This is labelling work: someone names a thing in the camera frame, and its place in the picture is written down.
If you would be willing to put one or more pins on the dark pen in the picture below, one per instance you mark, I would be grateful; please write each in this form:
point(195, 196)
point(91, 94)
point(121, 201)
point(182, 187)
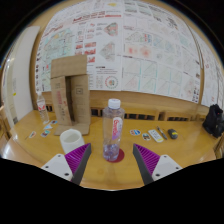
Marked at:
point(162, 132)

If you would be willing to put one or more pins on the small red-labelled clear bottle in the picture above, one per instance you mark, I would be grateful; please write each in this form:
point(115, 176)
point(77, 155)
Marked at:
point(42, 110)

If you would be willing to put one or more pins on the brown cardboard box stand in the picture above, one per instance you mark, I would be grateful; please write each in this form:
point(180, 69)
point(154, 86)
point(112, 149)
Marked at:
point(68, 66)

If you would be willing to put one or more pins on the white cup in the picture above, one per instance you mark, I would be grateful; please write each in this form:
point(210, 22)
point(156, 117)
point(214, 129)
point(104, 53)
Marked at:
point(70, 140)

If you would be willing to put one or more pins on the blue oval sticker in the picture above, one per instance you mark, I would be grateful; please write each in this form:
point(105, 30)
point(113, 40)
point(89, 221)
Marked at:
point(135, 132)

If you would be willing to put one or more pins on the wall poster with red marks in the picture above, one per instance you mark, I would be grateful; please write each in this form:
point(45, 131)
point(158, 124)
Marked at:
point(213, 80)

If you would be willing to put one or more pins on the clear plastic water bottle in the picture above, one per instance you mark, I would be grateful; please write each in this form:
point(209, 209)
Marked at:
point(113, 133)

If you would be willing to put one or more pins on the wooden slatted back rail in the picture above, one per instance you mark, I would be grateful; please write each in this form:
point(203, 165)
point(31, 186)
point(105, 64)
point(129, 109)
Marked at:
point(146, 116)

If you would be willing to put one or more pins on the wall poster with round logo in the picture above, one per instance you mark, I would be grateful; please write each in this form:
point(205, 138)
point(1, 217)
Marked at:
point(100, 40)

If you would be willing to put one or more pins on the small dark tape measure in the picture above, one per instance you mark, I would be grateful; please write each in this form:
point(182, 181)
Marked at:
point(172, 134)

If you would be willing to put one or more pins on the wall poster with diagram grid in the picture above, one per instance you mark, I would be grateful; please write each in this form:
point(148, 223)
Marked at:
point(156, 50)

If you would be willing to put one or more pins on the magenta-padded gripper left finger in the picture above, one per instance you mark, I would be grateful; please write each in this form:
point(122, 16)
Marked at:
point(60, 165)

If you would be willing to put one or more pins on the small slanted sticker card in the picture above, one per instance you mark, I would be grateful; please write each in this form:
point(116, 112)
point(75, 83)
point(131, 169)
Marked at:
point(32, 134)

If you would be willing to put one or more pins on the black bag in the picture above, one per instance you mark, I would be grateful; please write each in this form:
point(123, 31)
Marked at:
point(214, 121)

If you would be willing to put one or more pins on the small blue sticker card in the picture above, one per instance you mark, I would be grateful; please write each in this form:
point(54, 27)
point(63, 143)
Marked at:
point(45, 133)

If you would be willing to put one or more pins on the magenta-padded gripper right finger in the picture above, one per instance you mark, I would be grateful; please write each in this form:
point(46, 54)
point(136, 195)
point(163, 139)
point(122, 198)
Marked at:
point(163, 165)

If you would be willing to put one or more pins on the wooden chair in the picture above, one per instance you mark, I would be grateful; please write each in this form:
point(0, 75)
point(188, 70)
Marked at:
point(3, 125)

